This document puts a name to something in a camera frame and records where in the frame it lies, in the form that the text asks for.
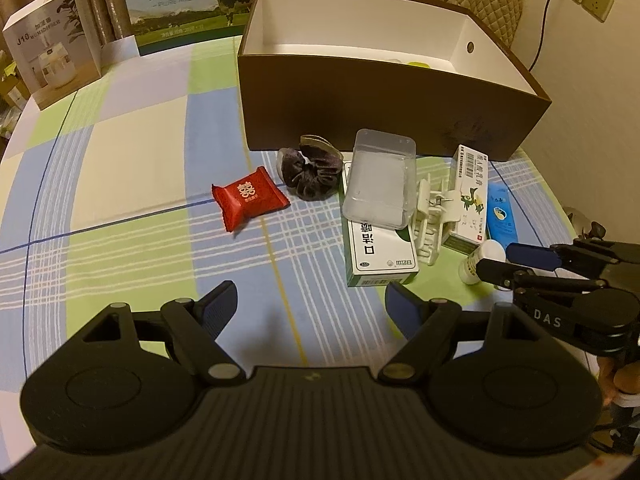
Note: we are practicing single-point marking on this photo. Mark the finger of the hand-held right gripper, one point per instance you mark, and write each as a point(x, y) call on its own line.
point(495, 271)
point(530, 256)

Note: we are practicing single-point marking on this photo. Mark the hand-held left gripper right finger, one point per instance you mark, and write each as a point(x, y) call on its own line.
point(400, 306)

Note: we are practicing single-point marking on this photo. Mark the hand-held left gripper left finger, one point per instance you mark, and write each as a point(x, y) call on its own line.
point(222, 306)

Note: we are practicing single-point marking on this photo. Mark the small white bottle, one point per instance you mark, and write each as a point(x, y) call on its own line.
point(474, 269)

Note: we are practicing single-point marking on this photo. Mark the blue packet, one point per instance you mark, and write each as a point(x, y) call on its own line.
point(502, 216)

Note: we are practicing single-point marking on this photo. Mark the green and white carton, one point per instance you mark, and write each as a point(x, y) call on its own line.
point(381, 256)

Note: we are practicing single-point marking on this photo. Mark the white medicine box green print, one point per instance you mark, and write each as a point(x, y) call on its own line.
point(470, 195)

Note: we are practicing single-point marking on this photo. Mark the white hair claw clip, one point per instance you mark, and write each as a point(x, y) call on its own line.
point(430, 210)

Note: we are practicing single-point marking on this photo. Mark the red candy packet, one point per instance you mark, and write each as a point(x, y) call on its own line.
point(247, 197)

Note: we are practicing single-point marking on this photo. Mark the clear plastic container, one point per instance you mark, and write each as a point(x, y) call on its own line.
point(375, 185)

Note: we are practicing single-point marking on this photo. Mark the dark velvet scrunchie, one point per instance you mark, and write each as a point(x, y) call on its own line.
point(306, 176)

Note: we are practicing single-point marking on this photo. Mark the brown cardboard box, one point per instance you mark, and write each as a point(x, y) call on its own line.
point(350, 105)

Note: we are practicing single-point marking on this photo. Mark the person's right hand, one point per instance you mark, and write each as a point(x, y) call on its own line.
point(616, 385)

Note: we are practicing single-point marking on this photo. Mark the checkered tablecloth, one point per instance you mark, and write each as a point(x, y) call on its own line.
point(150, 150)

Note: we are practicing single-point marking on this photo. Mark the yellow-green item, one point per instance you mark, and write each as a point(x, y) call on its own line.
point(418, 64)

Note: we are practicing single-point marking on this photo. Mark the beige quilted cushion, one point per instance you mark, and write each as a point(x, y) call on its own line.
point(485, 0)

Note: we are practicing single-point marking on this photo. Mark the white cardboard piece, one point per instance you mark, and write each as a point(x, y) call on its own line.
point(120, 50)

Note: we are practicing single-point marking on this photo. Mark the milk carton case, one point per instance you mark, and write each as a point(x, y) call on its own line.
point(175, 5)

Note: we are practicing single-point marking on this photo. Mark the humidifier packaging box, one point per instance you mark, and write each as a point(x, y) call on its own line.
point(50, 50)

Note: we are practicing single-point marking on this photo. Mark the empty wall socket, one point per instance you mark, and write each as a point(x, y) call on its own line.
point(598, 2)

